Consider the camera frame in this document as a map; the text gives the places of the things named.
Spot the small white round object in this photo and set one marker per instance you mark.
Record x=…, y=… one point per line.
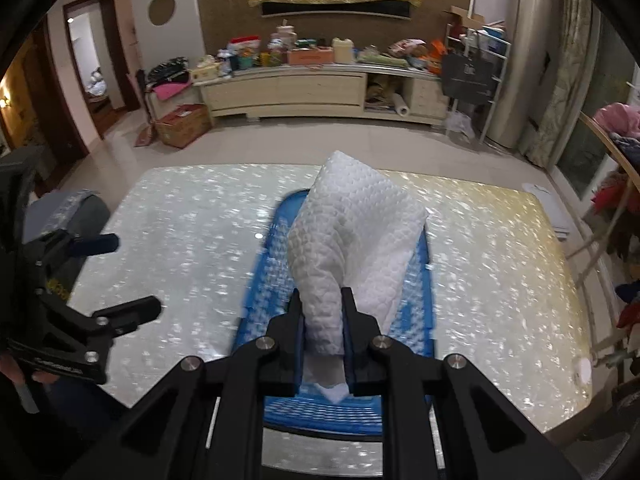
x=582, y=371

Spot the pink storage box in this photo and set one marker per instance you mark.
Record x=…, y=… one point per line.
x=310, y=56

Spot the white plastic jug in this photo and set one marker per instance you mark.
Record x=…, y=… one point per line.
x=343, y=51

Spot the silver standing air conditioner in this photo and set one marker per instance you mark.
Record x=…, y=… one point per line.
x=527, y=27

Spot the paper roll in cabinet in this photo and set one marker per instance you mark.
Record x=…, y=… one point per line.
x=400, y=106

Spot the white metal shelf rack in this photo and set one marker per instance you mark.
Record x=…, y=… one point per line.
x=472, y=120

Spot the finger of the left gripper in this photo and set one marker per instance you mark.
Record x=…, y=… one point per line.
x=53, y=250
x=119, y=320

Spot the white quilted cloth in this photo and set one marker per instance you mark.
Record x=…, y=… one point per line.
x=356, y=229

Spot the patterned curtain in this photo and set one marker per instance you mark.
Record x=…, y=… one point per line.
x=573, y=36

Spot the pink clothes pile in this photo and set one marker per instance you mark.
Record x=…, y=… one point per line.
x=621, y=123

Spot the grey chair with lace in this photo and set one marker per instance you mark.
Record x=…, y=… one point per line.
x=81, y=213

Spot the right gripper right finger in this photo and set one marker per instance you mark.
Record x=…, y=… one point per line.
x=442, y=418

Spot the cream TV cabinet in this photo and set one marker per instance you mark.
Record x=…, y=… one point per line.
x=327, y=91

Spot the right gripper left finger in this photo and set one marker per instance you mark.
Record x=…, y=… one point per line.
x=205, y=420

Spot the black shopping bag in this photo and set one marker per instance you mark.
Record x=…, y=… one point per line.
x=469, y=70

